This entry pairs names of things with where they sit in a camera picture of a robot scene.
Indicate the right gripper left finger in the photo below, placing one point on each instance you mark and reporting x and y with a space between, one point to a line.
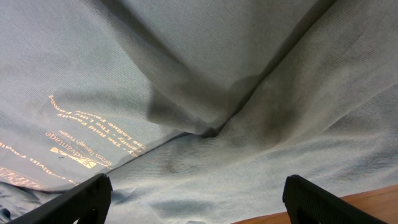
87 203

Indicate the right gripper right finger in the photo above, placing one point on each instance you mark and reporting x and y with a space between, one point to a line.
307 203

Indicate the light blue printed t-shirt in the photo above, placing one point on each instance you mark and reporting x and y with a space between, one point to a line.
196 110

